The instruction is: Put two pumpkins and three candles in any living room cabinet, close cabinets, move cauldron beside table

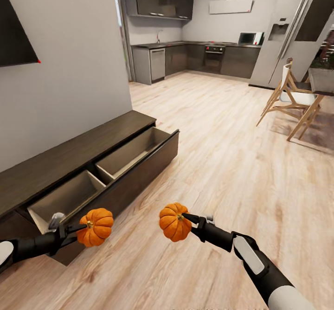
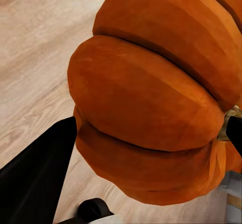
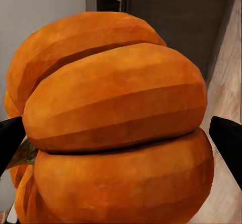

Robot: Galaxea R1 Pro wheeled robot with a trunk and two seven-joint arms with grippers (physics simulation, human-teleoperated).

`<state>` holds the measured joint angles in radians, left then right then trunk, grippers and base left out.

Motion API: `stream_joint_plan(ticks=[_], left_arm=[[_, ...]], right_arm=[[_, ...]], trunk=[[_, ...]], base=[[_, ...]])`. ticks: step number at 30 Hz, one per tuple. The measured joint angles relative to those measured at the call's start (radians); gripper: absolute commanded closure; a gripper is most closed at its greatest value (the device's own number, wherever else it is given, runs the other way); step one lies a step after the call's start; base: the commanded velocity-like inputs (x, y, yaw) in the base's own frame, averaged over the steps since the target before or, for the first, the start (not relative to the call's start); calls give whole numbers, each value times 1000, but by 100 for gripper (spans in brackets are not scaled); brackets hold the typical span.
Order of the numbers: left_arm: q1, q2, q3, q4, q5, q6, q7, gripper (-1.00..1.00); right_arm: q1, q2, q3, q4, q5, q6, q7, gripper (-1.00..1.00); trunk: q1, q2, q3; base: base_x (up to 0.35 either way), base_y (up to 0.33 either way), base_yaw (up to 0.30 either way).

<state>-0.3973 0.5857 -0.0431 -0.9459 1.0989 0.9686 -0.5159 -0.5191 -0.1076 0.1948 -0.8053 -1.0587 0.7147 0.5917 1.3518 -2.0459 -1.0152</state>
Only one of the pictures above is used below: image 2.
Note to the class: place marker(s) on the pumpkin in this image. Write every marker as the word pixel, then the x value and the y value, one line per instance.
pixel 154 89
pixel 238 169

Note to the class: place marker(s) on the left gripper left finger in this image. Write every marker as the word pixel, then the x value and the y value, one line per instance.
pixel 31 183

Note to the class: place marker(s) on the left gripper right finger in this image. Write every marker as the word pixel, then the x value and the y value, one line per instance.
pixel 234 132

